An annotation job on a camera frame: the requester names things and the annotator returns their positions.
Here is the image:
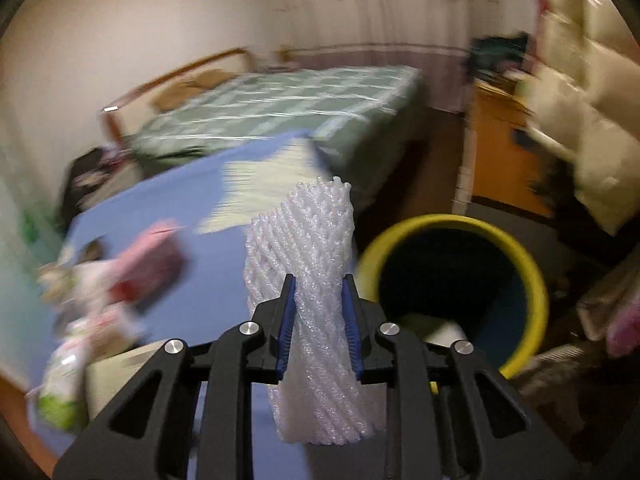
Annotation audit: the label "green checked duvet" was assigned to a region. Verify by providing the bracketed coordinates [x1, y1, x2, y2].
[127, 66, 423, 161]

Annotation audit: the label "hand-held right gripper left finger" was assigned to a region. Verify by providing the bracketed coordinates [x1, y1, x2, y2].
[52, 274, 298, 480]

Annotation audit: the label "beige bag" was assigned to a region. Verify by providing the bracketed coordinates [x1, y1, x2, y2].
[575, 260, 640, 342]

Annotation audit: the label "dark clothes pile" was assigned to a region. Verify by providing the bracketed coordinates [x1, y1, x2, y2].
[466, 32, 532, 82]

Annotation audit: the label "pale curtain with purple band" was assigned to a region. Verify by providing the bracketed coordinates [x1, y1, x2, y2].
[260, 0, 543, 113]

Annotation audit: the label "pink carton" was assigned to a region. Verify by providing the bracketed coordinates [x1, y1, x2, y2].
[112, 219, 192, 313]

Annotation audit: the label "white pink snack packet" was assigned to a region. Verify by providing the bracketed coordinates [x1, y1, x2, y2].
[64, 302, 147, 348]

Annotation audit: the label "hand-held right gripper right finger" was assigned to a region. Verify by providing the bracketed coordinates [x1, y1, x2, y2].
[341, 274, 583, 480]

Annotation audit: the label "cream puffer jacket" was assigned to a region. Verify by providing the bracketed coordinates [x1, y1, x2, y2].
[520, 0, 640, 237]

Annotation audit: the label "green white plastic bottle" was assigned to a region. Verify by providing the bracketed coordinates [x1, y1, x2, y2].
[39, 337, 90, 432]

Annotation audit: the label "bed with green quilt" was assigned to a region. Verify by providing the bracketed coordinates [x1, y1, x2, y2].
[102, 47, 431, 206]

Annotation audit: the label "dark bag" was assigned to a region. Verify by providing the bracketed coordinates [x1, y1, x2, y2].
[59, 145, 147, 232]

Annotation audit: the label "blue star print tablecloth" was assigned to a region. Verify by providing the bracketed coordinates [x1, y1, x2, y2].
[10, 132, 401, 480]

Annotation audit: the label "brown pillow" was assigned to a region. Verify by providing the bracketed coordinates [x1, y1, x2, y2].
[155, 67, 237, 111]

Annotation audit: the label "yellow rimmed waste bin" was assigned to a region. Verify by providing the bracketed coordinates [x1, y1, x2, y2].
[356, 214, 550, 381]

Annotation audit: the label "white foam fruit net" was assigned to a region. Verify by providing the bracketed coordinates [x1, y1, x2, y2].
[243, 176, 387, 447]

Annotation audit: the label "pink floral cloth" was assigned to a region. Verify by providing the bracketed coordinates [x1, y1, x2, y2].
[606, 294, 640, 359]

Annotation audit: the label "orange wooden desk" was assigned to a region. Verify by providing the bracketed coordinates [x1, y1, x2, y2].
[454, 79, 557, 217]

